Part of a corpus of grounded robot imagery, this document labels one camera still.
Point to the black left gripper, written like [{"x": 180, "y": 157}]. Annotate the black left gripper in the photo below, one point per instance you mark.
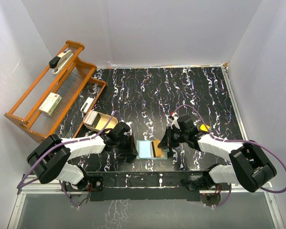
[{"x": 131, "y": 149}]

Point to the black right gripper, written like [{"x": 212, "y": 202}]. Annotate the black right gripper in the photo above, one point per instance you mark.
[{"x": 167, "y": 141}]

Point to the mint green card holder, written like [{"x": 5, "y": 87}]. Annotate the mint green card holder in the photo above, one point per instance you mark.
[{"x": 145, "y": 151}]

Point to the tan oval wooden tray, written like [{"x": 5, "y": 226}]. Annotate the tan oval wooden tray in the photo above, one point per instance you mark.
[{"x": 102, "y": 122}]

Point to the orange wooden shelf rack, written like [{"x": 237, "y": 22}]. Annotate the orange wooden shelf rack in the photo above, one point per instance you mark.
[{"x": 74, "y": 83}]

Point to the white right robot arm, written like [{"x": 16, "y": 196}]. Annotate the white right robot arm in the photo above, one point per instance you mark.
[{"x": 249, "y": 166}]

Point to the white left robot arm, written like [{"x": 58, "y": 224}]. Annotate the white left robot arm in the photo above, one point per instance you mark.
[{"x": 49, "y": 161}]

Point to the white card stack in tray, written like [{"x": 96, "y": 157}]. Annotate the white card stack in tray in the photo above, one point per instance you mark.
[{"x": 92, "y": 118}]

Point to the yellow eraser block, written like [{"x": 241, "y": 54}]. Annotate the yellow eraser block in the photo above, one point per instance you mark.
[{"x": 204, "y": 128}]

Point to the white small clip object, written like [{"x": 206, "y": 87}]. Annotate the white small clip object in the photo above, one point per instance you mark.
[{"x": 87, "y": 104}]

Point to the white small cardboard box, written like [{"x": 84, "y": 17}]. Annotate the white small cardboard box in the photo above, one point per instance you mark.
[{"x": 50, "y": 103}]

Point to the black and white stapler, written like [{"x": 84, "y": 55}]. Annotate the black and white stapler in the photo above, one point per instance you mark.
[{"x": 57, "y": 63}]

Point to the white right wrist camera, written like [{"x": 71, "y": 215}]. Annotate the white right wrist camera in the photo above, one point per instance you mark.
[{"x": 174, "y": 123}]

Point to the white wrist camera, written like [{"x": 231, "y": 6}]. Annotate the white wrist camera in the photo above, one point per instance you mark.
[
  {"x": 174, "y": 123},
  {"x": 129, "y": 125}
]

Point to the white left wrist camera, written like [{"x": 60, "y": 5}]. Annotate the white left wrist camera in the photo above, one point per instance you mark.
[{"x": 129, "y": 125}]

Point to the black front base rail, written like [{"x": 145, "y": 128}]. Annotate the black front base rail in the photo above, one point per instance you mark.
[{"x": 186, "y": 185}]

